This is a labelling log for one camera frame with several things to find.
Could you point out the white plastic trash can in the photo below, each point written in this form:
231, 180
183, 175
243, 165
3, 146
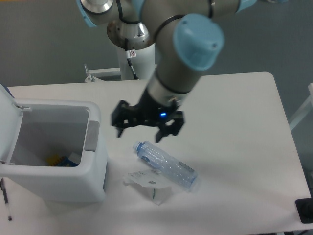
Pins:
31, 130

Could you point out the black and white pen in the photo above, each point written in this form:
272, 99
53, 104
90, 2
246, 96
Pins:
5, 196

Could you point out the blue bottle behind can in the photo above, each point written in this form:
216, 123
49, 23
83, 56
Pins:
8, 91

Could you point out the white frame at right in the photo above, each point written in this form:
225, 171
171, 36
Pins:
303, 110

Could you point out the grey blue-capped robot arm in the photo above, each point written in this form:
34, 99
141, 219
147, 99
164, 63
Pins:
189, 40

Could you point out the yellow blue trash inside can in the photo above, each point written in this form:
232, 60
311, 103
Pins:
63, 161

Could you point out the clear plastic water bottle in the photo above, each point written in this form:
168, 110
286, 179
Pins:
171, 167

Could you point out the crumpled white paper carton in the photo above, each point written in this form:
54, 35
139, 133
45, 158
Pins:
152, 183

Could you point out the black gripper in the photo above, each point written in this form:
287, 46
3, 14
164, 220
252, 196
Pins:
149, 112

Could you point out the black device at table edge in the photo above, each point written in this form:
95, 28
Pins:
305, 210

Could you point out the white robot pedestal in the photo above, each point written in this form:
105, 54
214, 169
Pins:
135, 52

